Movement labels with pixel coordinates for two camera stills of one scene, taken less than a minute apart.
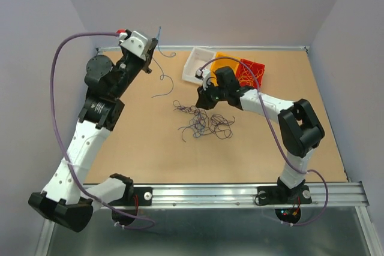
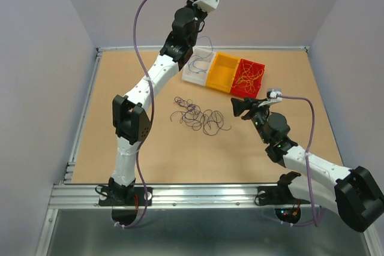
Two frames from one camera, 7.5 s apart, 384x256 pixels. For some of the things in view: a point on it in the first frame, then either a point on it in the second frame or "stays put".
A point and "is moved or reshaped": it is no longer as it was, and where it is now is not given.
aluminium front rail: x=324 y=195 stays put
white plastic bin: x=197 y=57 stays put
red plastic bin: x=245 y=77 stays put
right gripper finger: x=206 y=99 → x=239 y=105
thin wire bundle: x=201 y=125 is moved or reshaped
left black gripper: x=148 y=60 → x=201 y=12
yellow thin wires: x=248 y=73 stays put
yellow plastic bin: x=222 y=62 stays put
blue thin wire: x=162 y=77 → x=203 y=70
